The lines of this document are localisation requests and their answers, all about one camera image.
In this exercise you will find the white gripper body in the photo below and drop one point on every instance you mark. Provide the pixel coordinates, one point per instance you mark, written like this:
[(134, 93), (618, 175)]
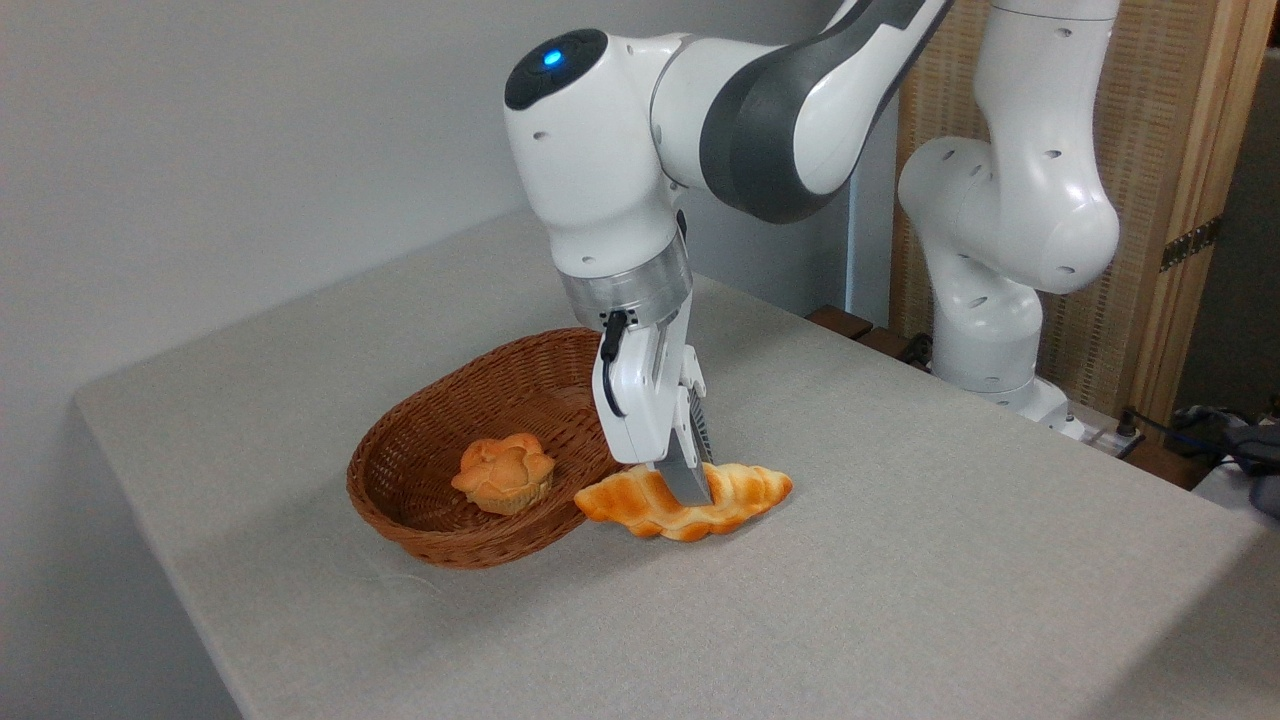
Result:
[(645, 400)]

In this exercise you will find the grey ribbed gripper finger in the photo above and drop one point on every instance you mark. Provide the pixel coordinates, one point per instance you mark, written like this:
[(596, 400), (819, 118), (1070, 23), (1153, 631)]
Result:
[(699, 420), (688, 485)]

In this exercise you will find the long braided bread loaf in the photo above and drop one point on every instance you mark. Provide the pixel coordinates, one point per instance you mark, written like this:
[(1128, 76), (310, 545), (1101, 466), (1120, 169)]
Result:
[(745, 490)]

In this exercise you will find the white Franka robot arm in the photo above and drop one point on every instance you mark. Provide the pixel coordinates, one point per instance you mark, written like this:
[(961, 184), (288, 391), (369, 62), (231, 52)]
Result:
[(600, 150)]

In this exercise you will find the flower-shaped bread bun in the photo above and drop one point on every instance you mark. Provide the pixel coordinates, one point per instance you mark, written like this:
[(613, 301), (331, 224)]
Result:
[(505, 475)]

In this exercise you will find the brown wicker basket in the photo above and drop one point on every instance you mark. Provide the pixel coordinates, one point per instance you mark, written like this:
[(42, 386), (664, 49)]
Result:
[(420, 475)]

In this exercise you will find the brown wooden base block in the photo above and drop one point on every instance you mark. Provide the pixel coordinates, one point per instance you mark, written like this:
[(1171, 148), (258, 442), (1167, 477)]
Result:
[(850, 325)]

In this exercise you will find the white power strip with plug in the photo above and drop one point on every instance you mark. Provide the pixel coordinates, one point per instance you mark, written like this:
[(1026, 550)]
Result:
[(1112, 438)]

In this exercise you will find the dark metal screen hinge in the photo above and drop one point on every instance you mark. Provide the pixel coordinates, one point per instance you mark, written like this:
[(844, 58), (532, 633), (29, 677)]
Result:
[(1190, 243)]

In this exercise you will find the wooden woven folding screen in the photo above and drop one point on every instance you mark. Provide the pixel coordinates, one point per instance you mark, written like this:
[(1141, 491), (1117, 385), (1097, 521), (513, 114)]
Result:
[(1170, 120)]

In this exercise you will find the white vertical post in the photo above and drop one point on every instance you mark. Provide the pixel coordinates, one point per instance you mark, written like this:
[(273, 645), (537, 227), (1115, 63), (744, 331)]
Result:
[(853, 250)]

